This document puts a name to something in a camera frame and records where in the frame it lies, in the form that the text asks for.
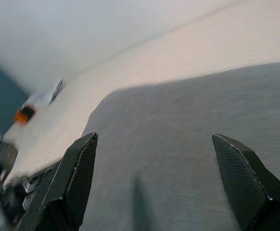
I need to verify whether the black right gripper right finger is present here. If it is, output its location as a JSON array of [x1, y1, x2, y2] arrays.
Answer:
[[211, 133, 280, 231]]

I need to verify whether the orange black small device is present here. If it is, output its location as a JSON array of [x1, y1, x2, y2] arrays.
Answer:
[[14, 105, 36, 125]]

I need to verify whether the white sheeted bed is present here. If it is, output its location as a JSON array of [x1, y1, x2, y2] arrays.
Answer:
[[2, 0, 280, 186]]

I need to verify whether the grey fabric pillow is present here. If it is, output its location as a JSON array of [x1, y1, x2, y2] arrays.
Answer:
[[79, 61, 280, 231]]

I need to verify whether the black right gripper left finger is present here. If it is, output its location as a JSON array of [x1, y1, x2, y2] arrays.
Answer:
[[17, 131, 99, 231]]

